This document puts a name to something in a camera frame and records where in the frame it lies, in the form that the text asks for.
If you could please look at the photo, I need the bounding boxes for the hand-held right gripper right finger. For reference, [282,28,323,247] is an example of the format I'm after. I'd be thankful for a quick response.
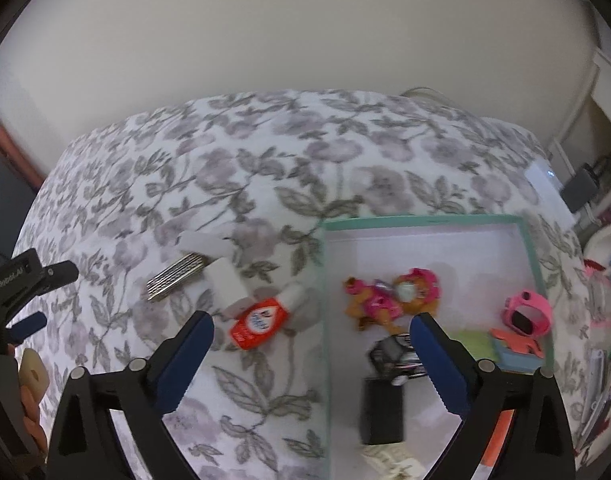
[409,312,576,480]

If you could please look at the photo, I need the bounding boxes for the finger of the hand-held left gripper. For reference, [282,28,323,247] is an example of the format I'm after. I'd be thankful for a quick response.
[8,311,48,345]
[40,260,79,293]

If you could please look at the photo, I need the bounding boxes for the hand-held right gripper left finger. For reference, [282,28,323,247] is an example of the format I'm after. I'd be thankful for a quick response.
[45,311,215,480]

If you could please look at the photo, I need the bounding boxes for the yellow sticky note pad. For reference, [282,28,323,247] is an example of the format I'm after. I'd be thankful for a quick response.
[453,330,499,363]

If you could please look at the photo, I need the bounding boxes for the black toy car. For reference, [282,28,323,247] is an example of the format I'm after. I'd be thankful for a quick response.
[369,335,430,377]

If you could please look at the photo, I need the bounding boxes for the small black box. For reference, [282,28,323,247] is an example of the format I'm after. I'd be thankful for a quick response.
[360,377,404,446]

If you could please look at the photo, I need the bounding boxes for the orange and blue note pad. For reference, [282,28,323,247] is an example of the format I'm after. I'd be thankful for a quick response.
[488,327,546,373]

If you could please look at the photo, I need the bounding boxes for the pink and orange toy figure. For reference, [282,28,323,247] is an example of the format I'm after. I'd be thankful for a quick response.
[343,267,443,332]

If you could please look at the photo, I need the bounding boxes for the red and white correction fluid bottle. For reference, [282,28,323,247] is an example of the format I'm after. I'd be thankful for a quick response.
[229,282,306,352]

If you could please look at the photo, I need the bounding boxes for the pink toy watch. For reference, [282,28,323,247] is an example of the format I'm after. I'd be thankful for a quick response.
[503,287,554,337]

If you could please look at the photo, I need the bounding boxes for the white tray with teal rim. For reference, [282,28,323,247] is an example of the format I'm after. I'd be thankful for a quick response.
[318,214,557,480]

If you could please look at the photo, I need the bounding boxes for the beige eraser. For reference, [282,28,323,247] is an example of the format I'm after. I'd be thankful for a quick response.
[18,348,51,397]

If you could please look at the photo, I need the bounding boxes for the stack of orange erasers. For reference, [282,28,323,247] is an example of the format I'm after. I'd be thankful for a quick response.
[19,387,48,453]

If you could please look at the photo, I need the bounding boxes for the silver metal nail files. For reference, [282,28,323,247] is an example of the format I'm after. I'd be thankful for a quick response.
[146,254,212,303]

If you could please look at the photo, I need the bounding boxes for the dark furniture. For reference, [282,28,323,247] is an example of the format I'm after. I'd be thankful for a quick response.
[0,125,46,281]

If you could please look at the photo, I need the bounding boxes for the small white block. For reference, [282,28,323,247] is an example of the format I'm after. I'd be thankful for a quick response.
[205,258,249,312]

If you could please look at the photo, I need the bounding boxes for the orange flat card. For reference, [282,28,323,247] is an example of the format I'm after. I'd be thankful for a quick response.
[480,407,516,468]

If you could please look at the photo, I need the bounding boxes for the printed paper slip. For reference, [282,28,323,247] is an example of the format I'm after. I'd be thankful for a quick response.
[361,446,426,478]

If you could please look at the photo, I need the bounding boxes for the grey floral blanket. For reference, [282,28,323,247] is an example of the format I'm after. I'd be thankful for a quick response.
[10,89,589,480]

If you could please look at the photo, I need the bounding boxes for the white power strip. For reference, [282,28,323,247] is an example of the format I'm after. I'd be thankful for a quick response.
[525,160,576,221]

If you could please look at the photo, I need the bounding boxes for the black charger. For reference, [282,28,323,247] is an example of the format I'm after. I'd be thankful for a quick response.
[560,169,602,212]

